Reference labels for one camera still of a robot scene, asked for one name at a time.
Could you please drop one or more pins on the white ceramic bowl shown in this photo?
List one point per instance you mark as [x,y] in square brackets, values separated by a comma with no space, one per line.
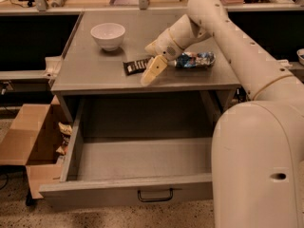
[108,36]

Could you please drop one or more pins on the open grey top drawer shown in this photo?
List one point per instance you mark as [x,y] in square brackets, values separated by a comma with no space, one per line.
[125,143]

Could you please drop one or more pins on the snack wrappers in box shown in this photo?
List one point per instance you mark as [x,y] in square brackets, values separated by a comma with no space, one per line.
[66,131]

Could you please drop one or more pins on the grey cabinet with counter top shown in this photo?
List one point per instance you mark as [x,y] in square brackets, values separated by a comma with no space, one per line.
[87,69]

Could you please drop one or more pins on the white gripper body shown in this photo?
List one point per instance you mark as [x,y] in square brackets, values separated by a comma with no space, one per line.
[164,47]

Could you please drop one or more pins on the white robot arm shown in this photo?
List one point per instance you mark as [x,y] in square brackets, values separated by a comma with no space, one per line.
[258,145]

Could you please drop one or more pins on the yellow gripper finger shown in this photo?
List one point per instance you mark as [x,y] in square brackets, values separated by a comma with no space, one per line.
[151,49]
[156,65]

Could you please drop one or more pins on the blue crinkled snack bag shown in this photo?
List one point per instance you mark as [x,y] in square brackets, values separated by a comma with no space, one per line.
[193,59]

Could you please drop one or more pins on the dark chocolate rxbar wrapper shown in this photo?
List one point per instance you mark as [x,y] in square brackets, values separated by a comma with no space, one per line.
[135,67]

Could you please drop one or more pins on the black drawer handle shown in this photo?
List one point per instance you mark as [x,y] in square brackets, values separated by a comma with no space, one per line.
[149,196]

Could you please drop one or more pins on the open cardboard box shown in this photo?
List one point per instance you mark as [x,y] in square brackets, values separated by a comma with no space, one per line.
[32,141]

